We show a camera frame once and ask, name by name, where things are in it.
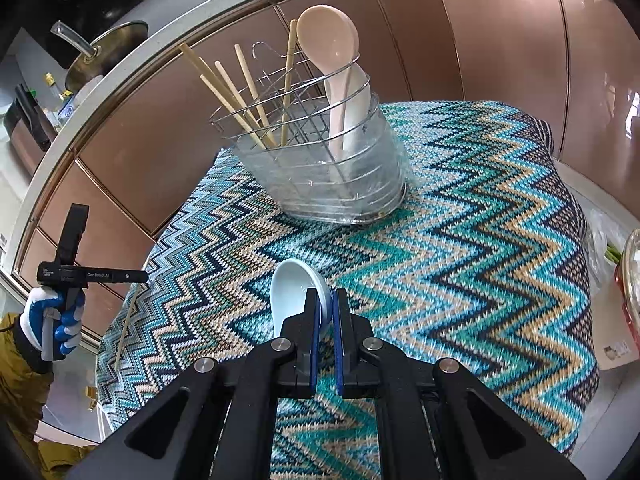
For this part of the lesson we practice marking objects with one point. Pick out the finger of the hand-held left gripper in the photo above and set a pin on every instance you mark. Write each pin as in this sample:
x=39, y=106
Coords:
x=137, y=277

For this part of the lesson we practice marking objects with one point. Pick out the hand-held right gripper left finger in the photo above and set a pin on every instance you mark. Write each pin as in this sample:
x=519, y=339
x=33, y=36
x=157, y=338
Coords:
x=312, y=350

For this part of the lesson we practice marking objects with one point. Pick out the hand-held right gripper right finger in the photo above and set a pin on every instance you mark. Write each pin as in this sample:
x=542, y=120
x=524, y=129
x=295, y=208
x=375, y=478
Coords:
x=341, y=350

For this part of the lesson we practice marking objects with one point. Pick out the wooden chopstick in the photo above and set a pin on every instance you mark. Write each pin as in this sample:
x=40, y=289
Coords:
x=220, y=97
x=200, y=67
x=246, y=72
x=230, y=82
x=127, y=325
x=289, y=60

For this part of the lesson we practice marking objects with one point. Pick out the light blue ceramic spoon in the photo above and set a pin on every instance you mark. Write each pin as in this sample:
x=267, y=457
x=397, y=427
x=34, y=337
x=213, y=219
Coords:
x=295, y=290

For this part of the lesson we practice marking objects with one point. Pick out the white ceramic spoon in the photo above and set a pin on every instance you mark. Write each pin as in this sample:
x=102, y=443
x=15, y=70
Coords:
x=361, y=110

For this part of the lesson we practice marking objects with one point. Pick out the person's left forearm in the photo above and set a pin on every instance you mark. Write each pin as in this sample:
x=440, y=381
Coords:
x=20, y=390

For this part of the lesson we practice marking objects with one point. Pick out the person's left hand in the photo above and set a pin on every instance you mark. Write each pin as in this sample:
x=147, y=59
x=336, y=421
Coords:
x=67, y=327

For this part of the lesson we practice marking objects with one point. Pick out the brown and black appliance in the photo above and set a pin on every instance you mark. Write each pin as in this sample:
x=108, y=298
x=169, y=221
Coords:
x=27, y=130

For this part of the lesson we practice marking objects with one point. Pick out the zigzag knitted cloth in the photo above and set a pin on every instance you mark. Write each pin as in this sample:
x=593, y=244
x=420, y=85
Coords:
x=450, y=260

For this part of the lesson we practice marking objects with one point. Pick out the clear bottle with yellow cap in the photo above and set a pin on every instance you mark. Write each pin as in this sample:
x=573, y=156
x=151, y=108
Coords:
x=52, y=90

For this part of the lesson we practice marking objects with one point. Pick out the brown kitchen cabinet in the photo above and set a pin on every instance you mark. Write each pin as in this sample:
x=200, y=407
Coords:
x=175, y=125

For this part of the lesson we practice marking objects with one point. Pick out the metal pan with glass lid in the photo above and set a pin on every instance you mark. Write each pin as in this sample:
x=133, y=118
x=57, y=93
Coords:
x=105, y=55

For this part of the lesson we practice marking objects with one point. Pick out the person's olive clothing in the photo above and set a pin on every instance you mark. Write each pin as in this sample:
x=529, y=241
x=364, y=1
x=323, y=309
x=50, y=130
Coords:
x=62, y=462

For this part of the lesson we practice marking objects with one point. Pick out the clear plastic bag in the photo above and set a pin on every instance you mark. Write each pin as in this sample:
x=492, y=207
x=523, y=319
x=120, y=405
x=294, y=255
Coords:
x=602, y=240

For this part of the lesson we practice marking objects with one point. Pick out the green vegetable stalks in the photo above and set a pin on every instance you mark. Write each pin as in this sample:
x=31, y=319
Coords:
x=612, y=254

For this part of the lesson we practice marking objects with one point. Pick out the red rimmed bowl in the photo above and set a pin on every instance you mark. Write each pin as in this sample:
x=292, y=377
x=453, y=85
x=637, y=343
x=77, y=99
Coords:
x=631, y=290

